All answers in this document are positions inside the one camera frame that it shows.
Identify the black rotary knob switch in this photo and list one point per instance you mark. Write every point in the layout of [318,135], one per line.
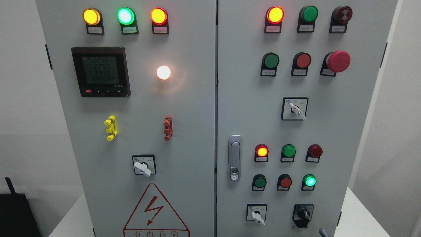
[302,214]

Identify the grey electrical control cabinet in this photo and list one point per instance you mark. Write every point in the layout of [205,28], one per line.
[214,50]

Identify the red terminal clip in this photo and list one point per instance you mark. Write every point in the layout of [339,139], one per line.
[168,128]

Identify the red lit lamp lower left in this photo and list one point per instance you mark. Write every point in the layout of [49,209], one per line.
[261,153]

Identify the red lit lamp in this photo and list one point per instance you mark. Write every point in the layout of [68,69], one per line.
[273,19]
[261,153]

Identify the white lit round lamp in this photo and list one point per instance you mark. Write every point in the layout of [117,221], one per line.
[163,72]

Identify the green push button lower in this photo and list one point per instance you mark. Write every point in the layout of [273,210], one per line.
[259,182]

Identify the green push button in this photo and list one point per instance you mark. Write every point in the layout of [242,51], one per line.
[259,182]
[270,62]

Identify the green push button upper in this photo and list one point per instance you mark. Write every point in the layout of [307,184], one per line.
[270,62]

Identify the green lamp lower middle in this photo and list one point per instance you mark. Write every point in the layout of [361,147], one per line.
[288,153]

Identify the red push button lower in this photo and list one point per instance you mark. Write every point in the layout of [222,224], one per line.
[284,182]

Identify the red push button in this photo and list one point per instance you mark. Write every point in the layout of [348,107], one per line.
[301,62]
[284,182]

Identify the yellow terminal clip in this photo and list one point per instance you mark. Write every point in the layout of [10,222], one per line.
[111,129]

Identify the red push button upper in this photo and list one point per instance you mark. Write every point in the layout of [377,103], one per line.
[301,62]

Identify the red lamp lower right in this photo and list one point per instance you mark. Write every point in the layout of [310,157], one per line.
[314,153]

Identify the red high voltage warning sticker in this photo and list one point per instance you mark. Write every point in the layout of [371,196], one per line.
[154,216]

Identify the red lit lamp left door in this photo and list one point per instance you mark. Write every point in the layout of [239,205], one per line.
[159,20]

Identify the green lamp bottom right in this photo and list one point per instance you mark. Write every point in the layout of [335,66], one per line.
[308,182]

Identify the black digital power meter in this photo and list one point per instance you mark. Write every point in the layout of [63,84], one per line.
[101,71]

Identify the red lit lamp right top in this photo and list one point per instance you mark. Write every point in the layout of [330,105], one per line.
[273,19]

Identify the green lit indicator lamp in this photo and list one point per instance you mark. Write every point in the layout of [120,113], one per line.
[127,20]

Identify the red emergency stop mushroom button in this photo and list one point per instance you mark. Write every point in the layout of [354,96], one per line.
[335,62]

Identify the green lamp right top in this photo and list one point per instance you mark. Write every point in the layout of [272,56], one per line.
[307,18]

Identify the yellow indicator lamp top left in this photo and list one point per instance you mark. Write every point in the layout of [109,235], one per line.
[94,21]

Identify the dark red buzzer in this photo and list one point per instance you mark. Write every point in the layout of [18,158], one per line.
[340,18]

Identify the black box with antenna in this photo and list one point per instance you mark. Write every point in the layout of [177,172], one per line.
[16,218]

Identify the silver door latch handle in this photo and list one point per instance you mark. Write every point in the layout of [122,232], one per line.
[234,157]

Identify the white selector switch left door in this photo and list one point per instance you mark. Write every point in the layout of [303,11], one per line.
[144,164]

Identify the white selector switch upper right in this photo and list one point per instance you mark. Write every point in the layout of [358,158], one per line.
[294,108]

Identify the white selector switch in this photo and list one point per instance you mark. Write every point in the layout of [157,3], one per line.
[256,213]
[294,108]

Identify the white selector switch bottom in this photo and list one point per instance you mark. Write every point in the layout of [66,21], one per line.
[256,213]

